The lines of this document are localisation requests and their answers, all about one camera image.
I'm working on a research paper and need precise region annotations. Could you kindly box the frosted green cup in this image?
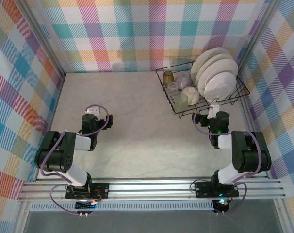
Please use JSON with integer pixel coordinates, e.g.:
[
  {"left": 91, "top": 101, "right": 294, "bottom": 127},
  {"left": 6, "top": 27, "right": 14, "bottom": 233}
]
[{"left": 174, "top": 94, "right": 188, "bottom": 113}]

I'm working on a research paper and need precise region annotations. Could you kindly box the white ceramic bowl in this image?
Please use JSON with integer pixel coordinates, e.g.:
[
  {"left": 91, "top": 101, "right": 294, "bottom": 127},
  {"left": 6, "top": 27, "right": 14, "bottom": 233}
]
[{"left": 180, "top": 86, "right": 200, "bottom": 105}]

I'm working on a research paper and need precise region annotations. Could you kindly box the green striped plate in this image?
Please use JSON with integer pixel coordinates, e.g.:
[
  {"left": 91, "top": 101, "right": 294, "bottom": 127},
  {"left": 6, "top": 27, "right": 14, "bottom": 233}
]
[{"left": 197, "top": 58, "right": 239, "bottom": 97}]

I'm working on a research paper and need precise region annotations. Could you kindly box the lavender translucent bowl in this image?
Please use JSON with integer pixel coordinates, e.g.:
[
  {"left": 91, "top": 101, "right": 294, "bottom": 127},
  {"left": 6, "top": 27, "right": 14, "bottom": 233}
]
[{"left": 176, "top": 72, "right": 193, "bottom": 89}]

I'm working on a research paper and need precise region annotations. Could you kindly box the black wire dish rack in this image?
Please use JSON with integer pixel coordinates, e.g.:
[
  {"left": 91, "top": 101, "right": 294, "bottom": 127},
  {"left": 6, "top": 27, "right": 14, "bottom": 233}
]
[{"left": 155, "top": 56, "right": 251, "bottom": 119}]

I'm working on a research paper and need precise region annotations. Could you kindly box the amber dimpled cup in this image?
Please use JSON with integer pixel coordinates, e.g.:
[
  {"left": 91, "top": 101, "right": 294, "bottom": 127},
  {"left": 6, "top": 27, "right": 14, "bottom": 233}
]
[{"left": 163, "top": 70, "right": 175, "bottom": 86}]

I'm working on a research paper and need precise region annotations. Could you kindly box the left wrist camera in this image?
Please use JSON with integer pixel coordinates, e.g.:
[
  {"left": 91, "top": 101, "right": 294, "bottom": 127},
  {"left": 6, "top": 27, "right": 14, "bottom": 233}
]
[{"left": 85, "top": 106, "right": 101, "bottom": 119}]

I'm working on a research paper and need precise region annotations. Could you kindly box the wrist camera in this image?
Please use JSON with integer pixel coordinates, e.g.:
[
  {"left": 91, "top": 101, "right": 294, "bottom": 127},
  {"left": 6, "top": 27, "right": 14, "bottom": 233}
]
[
  {"left": 85, "top": 106, "right": 101, "bottom": 119},
  {"left": 207, "top": 103, "right": 221, "bottom": 119}
]

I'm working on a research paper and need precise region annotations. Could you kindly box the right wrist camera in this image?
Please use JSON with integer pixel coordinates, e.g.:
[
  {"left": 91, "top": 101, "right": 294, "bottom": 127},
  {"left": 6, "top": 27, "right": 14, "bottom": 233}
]
[{"left": 207, "top": 103, "right": 221, "bottom": 119}]

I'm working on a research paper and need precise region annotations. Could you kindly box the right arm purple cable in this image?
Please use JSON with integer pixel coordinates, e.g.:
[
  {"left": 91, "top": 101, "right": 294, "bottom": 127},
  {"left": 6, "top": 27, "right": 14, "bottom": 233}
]
[{"left": 193, "top": 105, "right": 262, "bottom": 216}]

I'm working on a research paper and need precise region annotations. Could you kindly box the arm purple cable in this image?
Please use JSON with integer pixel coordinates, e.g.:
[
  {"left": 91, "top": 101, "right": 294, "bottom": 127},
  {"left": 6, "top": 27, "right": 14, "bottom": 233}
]
[
  {"left": 193, "top": 105, "right": 262, "bottom": 216},
  {"left": 39, "top": 104, "right": 114, "bottom": 216}
]

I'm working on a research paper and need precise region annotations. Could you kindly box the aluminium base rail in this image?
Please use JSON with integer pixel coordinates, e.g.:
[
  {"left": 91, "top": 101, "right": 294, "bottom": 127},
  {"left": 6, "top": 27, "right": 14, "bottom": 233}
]
[{"left": 18, "top": 177, "right": 288, "bottom": 201}]

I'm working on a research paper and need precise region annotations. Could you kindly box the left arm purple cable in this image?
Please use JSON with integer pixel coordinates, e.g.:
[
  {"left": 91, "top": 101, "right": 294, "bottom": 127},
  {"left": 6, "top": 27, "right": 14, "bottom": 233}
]
[{"left": 39, "top": 104, "right": 114, "bottom": 216}]

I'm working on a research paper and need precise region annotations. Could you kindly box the white slotted cable duct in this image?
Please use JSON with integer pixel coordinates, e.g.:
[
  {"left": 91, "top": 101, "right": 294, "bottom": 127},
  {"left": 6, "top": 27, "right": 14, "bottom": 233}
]
[{"left": 29, "top": 200, "right": 215, "bottom": 212}]

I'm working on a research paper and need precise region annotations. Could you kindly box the aluminium corner post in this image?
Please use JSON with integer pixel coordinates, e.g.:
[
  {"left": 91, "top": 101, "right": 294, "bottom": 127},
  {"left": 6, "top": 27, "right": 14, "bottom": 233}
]
[
  {"left": 18, "top": 0, "right": 66, "bottom": 78},
  {"left": 235, "top": 0, "right": 280, "bottom": 73}
]

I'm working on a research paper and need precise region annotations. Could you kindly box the aluminium frame leg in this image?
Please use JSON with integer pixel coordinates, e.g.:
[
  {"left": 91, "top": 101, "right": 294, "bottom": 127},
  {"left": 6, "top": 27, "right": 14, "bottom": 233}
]
[
  {"left": 274, "top": 198, "right": 292, "bottom": 233},
  {"left": 15, "top": 200, "right": 33, "bottom": 233}
]

